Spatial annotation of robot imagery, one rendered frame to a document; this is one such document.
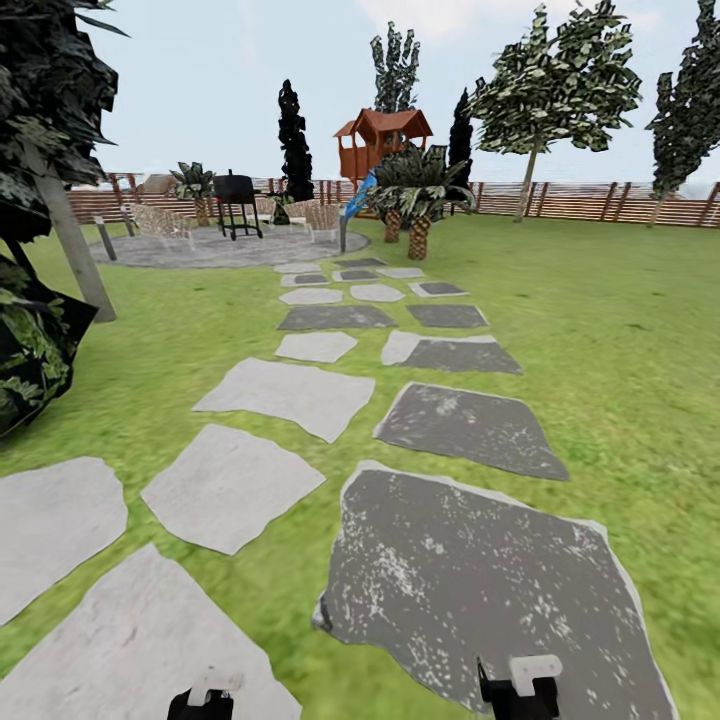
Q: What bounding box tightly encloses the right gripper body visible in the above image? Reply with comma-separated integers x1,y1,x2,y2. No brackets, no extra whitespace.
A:
488,677,559,720

